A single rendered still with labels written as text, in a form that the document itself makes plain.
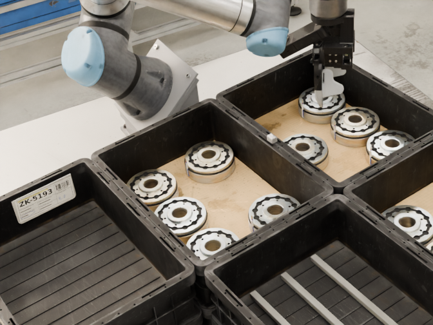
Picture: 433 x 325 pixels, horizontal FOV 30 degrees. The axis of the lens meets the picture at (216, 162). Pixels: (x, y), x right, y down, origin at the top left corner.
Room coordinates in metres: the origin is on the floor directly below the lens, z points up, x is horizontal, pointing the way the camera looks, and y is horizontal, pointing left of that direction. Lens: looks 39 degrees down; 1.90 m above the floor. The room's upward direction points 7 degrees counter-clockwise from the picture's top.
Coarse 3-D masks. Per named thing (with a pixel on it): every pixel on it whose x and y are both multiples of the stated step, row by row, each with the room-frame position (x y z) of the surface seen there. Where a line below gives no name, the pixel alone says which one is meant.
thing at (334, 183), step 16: (288, 64) 1.50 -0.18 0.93; (352, 64) 1.47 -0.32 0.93; (256, 80) 1.46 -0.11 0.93; (224, 96) 1.41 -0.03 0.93; (400, 96) 1.33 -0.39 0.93; (240, 112) 1.35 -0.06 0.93; (432, 112) 1.26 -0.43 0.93; (256, 128) 1.28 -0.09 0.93; (416, 144) 1.17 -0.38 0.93; (304, 160) 1.17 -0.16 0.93; (384, 160) 1.14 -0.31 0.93; (320, 176) 1.12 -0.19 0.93; (352, 176) 1.10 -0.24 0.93; (336, 192) 1.08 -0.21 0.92
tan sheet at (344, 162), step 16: (272, 112) 1.47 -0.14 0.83; (288, 112) 1.46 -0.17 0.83; (272, 128) 1.41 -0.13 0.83; (288, 128) 1.40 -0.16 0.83; (304, 128) 1.39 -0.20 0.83; (320, 128) 1.39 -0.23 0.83; (384, 128) 1.36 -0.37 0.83; (336, 144) 1.33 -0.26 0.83; (336, 160) 1.27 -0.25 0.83; (352, 160) 1.27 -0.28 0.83; (336, 176) 1.22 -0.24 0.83
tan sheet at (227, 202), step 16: (176, 160) 1.34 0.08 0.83; (176, 176) 1.29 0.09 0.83; (240, 176) 1.26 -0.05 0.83; (256, 176) 1.26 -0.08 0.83; (192, 192) 1.23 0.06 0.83; (208, 192) 1.22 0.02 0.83; (224, 192) 1.22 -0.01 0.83; (240, 192) 1.21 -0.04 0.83; (256, 192) 1.21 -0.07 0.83; (272, 192) 1.20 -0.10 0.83; (208, 208) 1.18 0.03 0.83; (224, 208) 1.17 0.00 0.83; (240, 208) 1.16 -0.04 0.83; (224, 224) 1.13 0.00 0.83; (240, 224) 1.12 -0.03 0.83
